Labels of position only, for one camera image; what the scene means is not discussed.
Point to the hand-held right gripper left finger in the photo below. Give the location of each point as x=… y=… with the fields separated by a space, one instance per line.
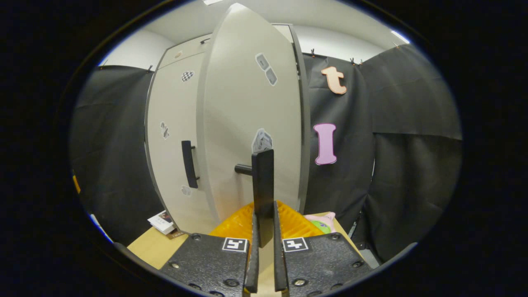
x=206 y=264

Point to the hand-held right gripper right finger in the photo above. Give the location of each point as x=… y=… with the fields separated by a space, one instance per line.
x=326 y=264

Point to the grey double-door shoe cabinet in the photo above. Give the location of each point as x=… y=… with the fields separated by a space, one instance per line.
x=306 y=123

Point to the grey shoe cabinet door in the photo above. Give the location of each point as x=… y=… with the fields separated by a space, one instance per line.
x=239 y=103
x=173 y=107

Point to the grey cabinet drawer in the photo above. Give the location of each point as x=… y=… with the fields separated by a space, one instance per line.
x=187 y=49

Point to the pink and green plush toy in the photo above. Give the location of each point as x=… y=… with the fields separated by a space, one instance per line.
x=321 y=225

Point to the white book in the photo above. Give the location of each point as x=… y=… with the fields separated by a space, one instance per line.
x=161 y=222

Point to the black backdrop cloth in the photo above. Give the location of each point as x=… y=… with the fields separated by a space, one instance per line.
x=412 y=165

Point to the narrow ceiling light strip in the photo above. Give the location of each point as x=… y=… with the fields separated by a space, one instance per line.
x=400 y=36

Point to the large ceiling light panel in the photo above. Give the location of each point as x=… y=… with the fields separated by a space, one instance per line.
x=212 y=1

